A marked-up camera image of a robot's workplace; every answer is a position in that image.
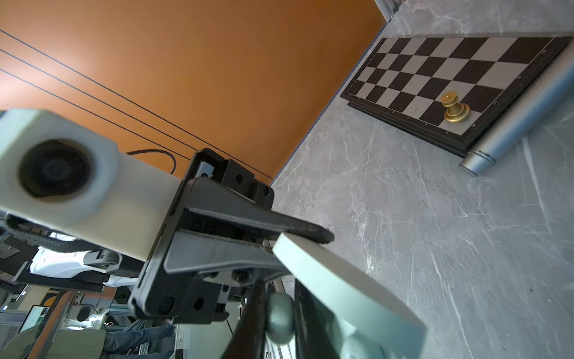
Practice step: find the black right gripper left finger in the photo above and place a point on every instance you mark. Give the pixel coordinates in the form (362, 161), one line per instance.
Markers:
(248, 340)

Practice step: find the black white chessboard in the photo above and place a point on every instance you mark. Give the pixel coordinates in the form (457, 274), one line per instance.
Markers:
(403, 79)

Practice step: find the aluminium corner post left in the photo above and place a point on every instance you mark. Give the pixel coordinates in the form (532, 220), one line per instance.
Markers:
(388, 7)

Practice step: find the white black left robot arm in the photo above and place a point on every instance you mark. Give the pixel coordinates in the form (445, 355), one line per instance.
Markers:
(67, 262)

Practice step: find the mint green charging case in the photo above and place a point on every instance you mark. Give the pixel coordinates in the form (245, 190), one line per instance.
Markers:
(370, 320)

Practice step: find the gold chess piece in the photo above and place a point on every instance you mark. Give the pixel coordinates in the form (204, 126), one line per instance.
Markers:
(455, 111)

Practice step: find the silver microphone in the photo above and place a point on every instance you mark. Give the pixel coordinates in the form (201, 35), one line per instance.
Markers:
(539, 99)

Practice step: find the green earbud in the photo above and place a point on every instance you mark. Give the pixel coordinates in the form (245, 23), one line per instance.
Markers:
(280, 318)

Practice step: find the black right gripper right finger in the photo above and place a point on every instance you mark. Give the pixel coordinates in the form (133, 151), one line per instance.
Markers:
(311, 339)

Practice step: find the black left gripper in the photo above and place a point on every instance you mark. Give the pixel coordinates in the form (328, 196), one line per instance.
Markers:
(209, 251)

